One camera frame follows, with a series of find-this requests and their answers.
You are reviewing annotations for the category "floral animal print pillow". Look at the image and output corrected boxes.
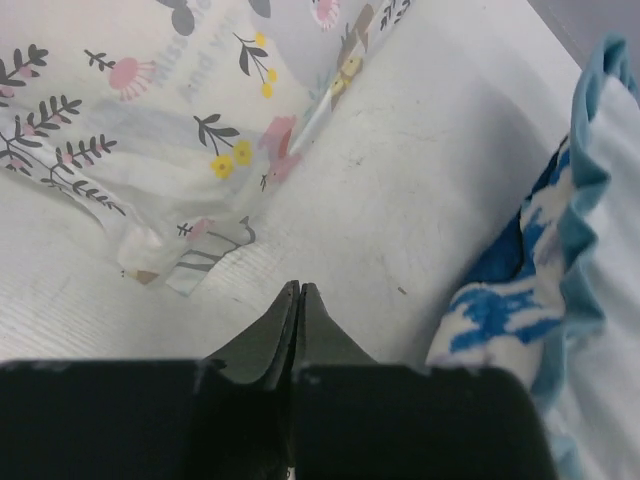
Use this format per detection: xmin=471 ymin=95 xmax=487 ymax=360
xmin=1 ymin=1 xmax=412 ymax=295

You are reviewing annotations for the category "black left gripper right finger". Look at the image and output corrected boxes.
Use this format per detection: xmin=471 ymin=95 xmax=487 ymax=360
xmin=292 ymin=282 xmax=377 ymax=375

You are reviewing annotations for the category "blue houndstooth pillowcase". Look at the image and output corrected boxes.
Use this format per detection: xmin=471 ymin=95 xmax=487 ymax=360
xmin=426 ymin=35 xmax=639 ymax=479

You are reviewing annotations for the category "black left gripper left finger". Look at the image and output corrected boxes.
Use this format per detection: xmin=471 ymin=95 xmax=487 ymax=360
xmin=206 ymin=280 xmax=300 ymax=390

